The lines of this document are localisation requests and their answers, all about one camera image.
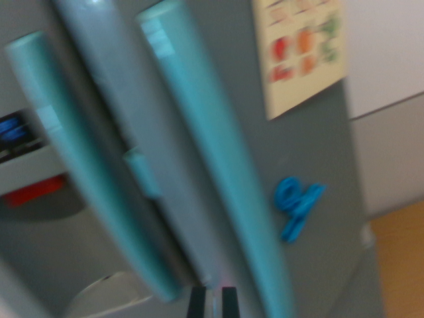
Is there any teal handle of magnet door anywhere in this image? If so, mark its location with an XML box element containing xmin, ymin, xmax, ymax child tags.
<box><xmin>136</xmin><ymin>3</ymin><xmax>294</xmax><ymax>318</ymax></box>

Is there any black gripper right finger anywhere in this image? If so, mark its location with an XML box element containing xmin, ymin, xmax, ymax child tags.
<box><xmin>221</xmin><ymin>286</ymin><xmax>239</xmax><ymax>318</ymax></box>

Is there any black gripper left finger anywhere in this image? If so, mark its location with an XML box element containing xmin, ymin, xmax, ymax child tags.
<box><xmin>186</xmin><ymin>286</ymin><xmax>207</xmax><ymax>318</ymax></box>

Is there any cream fruit picture list card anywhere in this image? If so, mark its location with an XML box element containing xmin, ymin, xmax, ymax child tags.
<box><xmin>251</xmin><ymin>0</ymin><xmax>348</xmax><ymax>121</ymax></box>

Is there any teal handle of display door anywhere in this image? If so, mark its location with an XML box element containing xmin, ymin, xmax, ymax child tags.
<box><xmin>4</xmin><ymin>31</ymin><xmax>182</xmax><ymax>303</ymax></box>

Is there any black temperature display panel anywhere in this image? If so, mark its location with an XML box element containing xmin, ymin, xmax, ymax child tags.
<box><xmin>0</xmin><ymin>111</ymin><xmax>42</xmax><ymax>163</ymax></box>

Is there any grey fridge door with display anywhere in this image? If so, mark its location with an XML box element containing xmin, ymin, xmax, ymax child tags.
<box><xmin>0</xmin><ymin>0</ymin><xmax>186</xmax><ymax>318</ymax></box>

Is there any grey fridge door with magnets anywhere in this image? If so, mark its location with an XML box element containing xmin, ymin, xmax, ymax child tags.
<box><xmin>54</xmin><ymin>0</ymin><xmax>387</xmax><ymax>318</ymax></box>

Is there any red dispenser lever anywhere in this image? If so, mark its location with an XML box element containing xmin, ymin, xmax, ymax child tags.
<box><xmin>2</xmin><ymin>176</ymin><xmax>66</xmax><ymax>209</ymax></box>

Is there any pale dispenser drip tray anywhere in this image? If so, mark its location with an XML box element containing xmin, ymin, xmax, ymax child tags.
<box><xmin>64</xmin><ymin>271</ymin><xmax>162</xmax><ymax>318</ymax></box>

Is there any blue clip magnet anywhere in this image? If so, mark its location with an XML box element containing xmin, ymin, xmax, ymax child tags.
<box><xmin>273</xmin><ymin>177</ymin><xmax>328</xmax><ymax>244</ymax></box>

